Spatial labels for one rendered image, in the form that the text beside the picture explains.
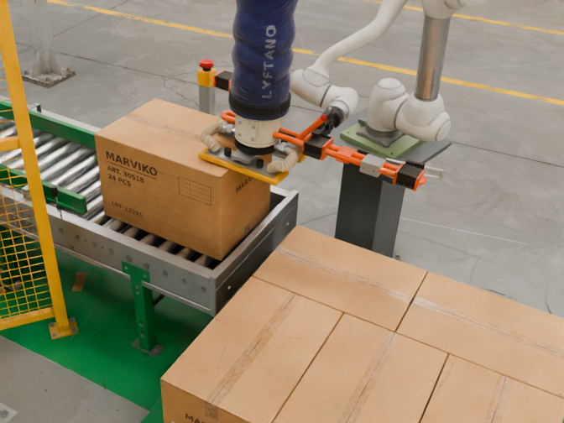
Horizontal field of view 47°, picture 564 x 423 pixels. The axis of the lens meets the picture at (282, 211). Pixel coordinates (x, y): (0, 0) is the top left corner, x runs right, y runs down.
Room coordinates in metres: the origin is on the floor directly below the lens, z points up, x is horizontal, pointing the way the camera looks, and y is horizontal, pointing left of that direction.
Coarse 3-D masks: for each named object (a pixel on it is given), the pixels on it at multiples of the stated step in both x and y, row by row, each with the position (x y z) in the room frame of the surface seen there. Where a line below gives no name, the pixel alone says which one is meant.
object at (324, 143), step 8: (312, 136) 2.11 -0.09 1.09; (320, 136) 2.11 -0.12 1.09; (328, 136) 2.10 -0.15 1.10; (304, 144) 2.04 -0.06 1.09; (312, 144) 2.03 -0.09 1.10; (320, 144) 2.05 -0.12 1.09; (328, 144) 2.05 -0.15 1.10; (304, 152) 2.04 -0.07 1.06; (312, 152) 2.04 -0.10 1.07; (320, 152) 2.03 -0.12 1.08
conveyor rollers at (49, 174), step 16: (0, 128) 3.02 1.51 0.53; (16, 128) 3.01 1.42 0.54; (32, 128) 3.01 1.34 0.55; (48, 144) 2.86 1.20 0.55; (64, 144) 2.94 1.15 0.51; (80, 144) 2.91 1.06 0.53; (16, 160) 2.69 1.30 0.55; (48, 160) 2.72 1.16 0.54; (64, 160) 2.71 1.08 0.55; (80, 160) 2.78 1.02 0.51; (96, 160) 2.76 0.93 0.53; (48, 176) 2.59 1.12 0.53; (64, 176) 2.58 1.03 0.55; (96, 176) 2.62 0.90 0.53; (96, 192) 2.49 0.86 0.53; (64, 208) 2.32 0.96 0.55; (96, 208) 2.36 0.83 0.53; (112, 224) 2.22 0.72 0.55; (144, 240) 2.13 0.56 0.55; (208, 256) 2.05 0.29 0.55
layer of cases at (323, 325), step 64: (320, 256) 2.10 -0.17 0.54; (384, 256) 2.13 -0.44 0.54; (256, 320) 1.71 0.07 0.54; (320, 320) 1.73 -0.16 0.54; (384, 320) 1.75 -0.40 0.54; (448, 320) 1.77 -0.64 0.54; (512, 320) 1.79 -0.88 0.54; (192, 384) 1.40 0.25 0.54; (256, 384) 1.42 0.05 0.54; (320, 384) 1.43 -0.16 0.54; (384, 384) 1.45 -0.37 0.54; (448, 384) 1.47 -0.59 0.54; (512, 384) 1.48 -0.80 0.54
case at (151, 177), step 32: (128, 128) 2.35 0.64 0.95; (160, 128) 2.36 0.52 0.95; (192, 128) 2.38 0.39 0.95; (128, 160) 2.21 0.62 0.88; (160, 160) 2.14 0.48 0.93; (192, 160) 2.13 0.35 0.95; (128, 192) 2.22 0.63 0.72; (160, 192) 2.15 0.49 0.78; (192, 192) 2.08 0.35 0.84; (224, 192) 2.05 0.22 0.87; (256, 192) 2.27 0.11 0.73; (160, 224) 2.15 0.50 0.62; (192, 224) 2.08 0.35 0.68; (224, 224) 2.05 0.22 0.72; (256, 224) 2.28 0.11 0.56; (224, 256) 2.05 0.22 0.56
